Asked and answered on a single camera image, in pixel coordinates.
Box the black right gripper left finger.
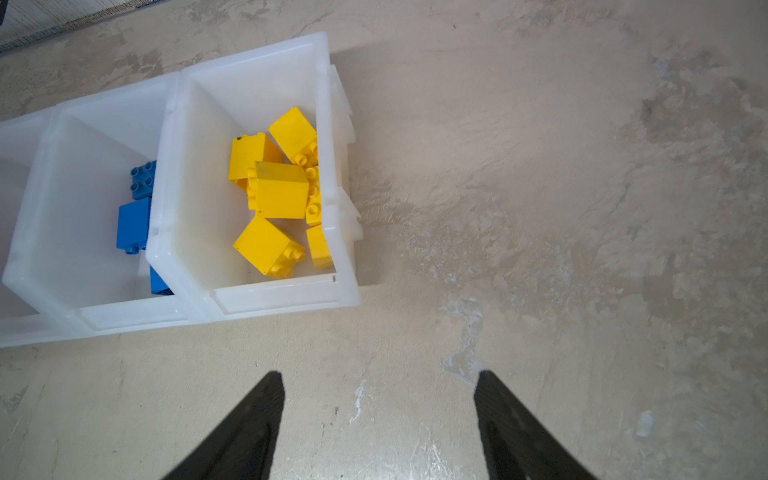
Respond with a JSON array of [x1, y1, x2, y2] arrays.
[[166, 371, 285, 479]]

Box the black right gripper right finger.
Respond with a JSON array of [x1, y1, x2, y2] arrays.
[[474, 370, 594, 479]]

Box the yellow lego brick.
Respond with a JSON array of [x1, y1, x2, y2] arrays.
[[246, 162, 309, 219], [233, 217, 306, 279], [268, 107, 319, 168], [228, 133, 283, 190], [304, 167, 322, 227]]

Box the dark blue lego brick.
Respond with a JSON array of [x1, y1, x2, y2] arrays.
[[130, 161, 156, 201]]

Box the white right plastic bin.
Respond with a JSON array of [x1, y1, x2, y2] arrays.
[[147, 32, 363, 323]]

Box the white plastic bin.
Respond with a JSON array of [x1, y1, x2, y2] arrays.
[[0, 107, 73, 349], [147, 32, 363, 323], [1, 74, 197, 347]]

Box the white middle plastic bin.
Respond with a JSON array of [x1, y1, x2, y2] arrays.
[[1, 74, 197, 347]]

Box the white left plastic bin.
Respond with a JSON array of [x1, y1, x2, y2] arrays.
[[0, 107, 73, 349]]

